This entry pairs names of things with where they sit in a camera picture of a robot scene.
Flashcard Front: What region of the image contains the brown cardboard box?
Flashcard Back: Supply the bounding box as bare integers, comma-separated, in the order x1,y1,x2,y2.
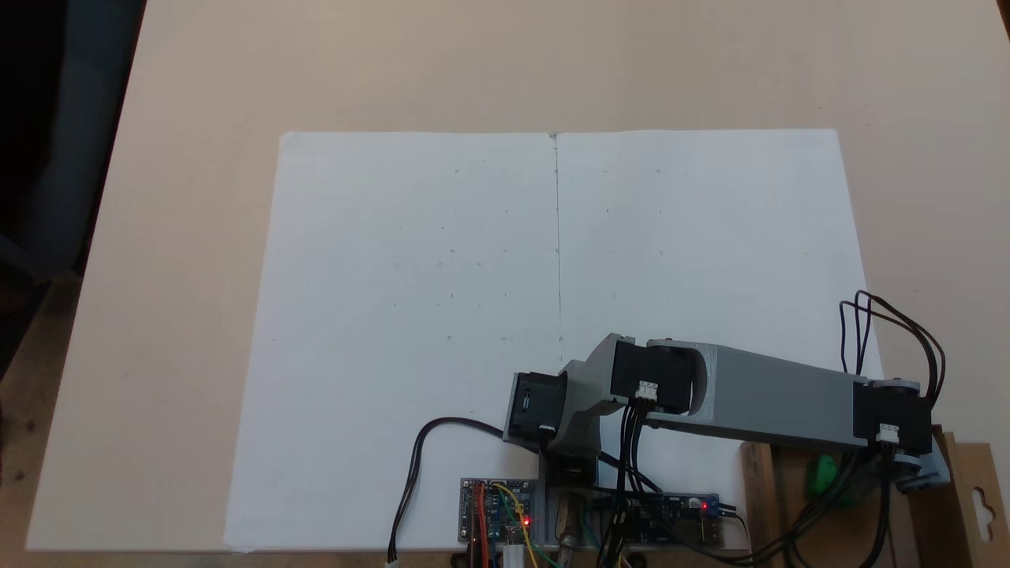
738,430,1010,568

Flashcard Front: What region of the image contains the blue circuit board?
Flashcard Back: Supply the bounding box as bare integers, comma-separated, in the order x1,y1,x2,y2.
608,493,723,547

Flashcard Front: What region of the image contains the black motor wire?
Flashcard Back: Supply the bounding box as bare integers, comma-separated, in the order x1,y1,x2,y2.
597,398,665,567
839,290,946,411
710,442,900,567

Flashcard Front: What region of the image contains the blue wire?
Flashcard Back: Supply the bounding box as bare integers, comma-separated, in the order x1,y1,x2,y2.
580,509,608,568

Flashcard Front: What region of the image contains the circuit board with coloured wires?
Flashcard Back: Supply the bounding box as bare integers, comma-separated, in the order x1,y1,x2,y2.
460,476,539,547

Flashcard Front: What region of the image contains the red wire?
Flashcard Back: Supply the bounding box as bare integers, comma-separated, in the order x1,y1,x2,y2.
472,483,487,568

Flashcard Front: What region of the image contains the green die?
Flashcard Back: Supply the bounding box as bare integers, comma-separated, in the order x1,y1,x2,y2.
803,454,857,507

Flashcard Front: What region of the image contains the thin grey cable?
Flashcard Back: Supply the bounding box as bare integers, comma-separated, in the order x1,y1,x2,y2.
720,505,750,553

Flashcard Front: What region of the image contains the yellow wire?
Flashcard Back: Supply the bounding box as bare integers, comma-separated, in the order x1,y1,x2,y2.
491,483,547,568

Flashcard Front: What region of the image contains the white paper sheet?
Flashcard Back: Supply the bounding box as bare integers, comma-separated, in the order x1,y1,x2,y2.
223,130,563,553
555,129,885,551

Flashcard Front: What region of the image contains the thick black cable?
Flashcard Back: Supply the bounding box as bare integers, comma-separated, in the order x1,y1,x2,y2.
387,417,523,567

